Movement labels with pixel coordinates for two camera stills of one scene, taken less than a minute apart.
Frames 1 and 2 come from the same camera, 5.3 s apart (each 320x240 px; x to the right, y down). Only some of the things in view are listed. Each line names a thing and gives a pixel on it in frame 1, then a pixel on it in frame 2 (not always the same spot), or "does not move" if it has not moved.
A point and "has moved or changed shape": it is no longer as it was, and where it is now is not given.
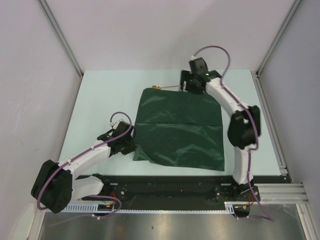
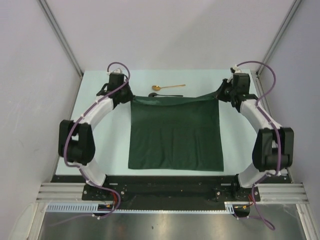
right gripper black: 186,76 -> 219,93
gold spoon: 157,86 does not move
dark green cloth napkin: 179,128 has moved or changed shape
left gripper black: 130,149 -> 130,97
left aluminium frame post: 45,6 does not move
